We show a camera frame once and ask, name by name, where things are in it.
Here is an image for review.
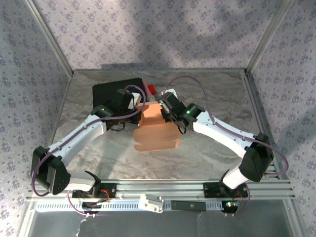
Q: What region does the black carrying case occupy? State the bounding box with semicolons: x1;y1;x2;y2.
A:
92;78;145;109

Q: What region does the pink tube with white cap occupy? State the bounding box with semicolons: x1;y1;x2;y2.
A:
143;82;156;102

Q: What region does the black controller board with lights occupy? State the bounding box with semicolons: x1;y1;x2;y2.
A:
221;199;240;214

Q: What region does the torn white plastic strip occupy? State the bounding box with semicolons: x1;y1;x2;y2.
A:
73;217;87;237

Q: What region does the aluminium frame bottom rail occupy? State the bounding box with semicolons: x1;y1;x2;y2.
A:
73;69;247;74

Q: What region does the aluminium extrusion rail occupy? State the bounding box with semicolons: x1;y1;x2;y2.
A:
26;179;296;201

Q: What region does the aluminium frame side rail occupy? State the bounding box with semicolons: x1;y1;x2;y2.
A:
243;70;296;198

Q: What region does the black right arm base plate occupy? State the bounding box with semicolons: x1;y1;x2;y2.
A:
202;182;249;198

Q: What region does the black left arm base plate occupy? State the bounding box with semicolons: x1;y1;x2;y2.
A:
71;182;118;199

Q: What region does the aluminium frame post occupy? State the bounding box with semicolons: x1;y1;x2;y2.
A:
24;0;75;77
246;0;296;74

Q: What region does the black bar on duct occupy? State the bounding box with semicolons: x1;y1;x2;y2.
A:
171;200;207;211

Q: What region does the white plastic bracket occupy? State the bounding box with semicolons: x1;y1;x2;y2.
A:
138;194;165;214

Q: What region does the white slotted cable duct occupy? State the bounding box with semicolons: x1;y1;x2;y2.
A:
34;200;239;213

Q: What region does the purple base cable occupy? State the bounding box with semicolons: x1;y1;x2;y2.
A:
223;184;252;217
67;189;91;217

